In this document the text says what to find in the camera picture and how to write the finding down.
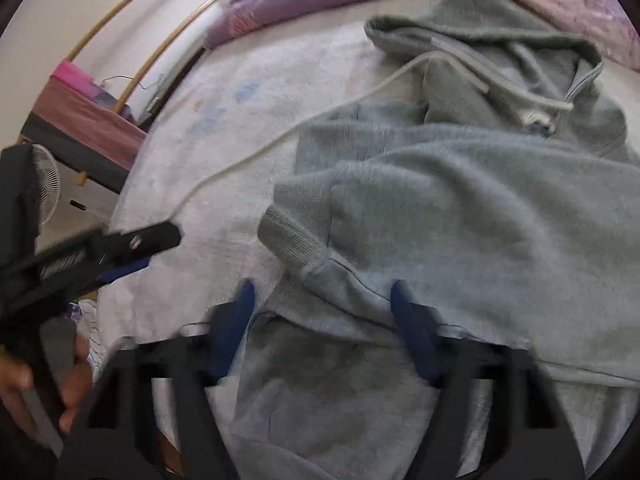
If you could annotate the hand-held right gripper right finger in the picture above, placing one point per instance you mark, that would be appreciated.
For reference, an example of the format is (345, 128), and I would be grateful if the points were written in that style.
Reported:
(411, 325)

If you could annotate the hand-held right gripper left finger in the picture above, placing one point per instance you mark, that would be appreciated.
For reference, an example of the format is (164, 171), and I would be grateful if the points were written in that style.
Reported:
(235, 321)

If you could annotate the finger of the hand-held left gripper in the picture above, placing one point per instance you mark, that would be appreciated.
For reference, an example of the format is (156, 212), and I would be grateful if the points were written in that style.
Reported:
(134, 245)

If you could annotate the grey hoodie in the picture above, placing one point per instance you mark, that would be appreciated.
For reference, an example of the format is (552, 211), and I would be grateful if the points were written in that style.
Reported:
(450, 240)

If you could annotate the white standing fan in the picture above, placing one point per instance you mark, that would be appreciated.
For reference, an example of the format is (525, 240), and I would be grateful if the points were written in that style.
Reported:
(46, 180)

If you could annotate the white fleece blanket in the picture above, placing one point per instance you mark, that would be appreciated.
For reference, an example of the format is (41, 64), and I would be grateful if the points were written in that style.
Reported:
(210, 125)

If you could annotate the wooden hoop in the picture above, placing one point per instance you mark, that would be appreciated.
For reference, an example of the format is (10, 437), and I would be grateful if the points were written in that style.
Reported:
(135, 35)

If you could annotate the pink floral quilt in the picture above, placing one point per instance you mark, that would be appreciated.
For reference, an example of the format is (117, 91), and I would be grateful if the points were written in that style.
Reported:
(565, 5)

